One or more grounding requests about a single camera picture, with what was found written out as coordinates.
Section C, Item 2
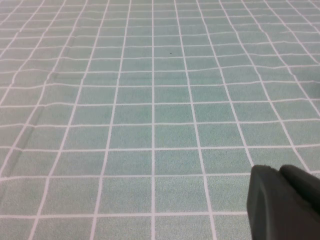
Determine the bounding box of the green white checked tablecloth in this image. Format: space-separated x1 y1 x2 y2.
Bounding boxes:
0 0 320 240

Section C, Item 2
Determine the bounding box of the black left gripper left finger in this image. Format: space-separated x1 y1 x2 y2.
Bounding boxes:
246 164 320 240

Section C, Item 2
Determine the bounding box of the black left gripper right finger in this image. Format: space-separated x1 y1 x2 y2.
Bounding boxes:
278 164 320 216

